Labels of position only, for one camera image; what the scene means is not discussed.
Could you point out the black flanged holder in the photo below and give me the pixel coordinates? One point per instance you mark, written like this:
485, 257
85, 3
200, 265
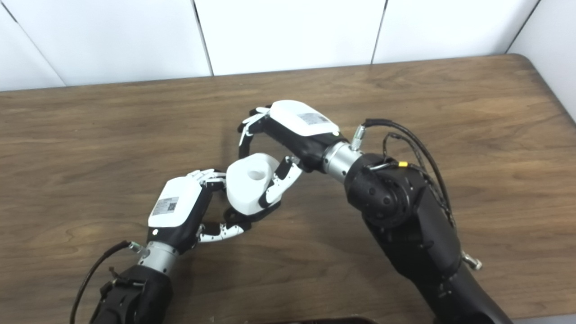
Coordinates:
243, 217

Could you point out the round white block with holes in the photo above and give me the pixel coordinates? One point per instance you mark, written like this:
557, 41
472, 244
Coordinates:
245, 186

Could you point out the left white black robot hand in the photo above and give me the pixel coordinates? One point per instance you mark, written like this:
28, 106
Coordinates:
175, 202

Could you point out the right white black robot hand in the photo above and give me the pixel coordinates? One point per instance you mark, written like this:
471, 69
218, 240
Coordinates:
297, 119

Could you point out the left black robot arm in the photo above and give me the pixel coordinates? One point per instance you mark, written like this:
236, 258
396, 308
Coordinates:
135, 297

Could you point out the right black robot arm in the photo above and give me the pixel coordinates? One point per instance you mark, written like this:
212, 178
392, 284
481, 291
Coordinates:
414, 225

